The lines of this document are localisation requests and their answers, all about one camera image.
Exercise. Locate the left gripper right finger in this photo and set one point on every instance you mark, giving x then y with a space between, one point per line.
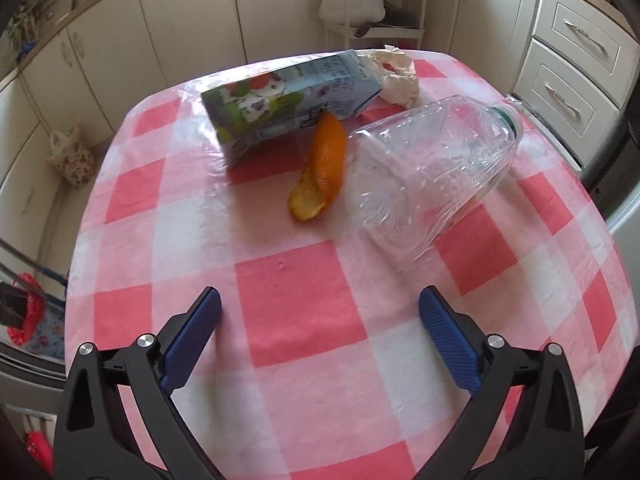
456 337

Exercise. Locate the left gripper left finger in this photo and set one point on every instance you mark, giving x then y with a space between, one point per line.
184 337

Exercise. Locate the pink checked tablecloth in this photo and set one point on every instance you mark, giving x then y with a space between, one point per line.
320 367

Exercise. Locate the red plastic bag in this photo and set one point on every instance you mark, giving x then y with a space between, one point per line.
21 312

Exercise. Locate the clear plastic bottle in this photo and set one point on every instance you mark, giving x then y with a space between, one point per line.
411 176

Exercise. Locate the patterned small bag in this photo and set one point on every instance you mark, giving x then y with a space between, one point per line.
69 155

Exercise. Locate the green blue milk carton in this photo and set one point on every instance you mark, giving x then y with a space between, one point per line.
259 108

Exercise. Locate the crumpled tissue with red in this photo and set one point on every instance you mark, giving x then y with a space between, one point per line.
397 75

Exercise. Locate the white lower cabinets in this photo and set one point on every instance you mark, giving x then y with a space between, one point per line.
106 56

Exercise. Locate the white drawer cabinet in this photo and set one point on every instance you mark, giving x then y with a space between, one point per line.
577 74

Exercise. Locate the white storage shelf rack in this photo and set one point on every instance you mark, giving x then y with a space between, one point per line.
403 24

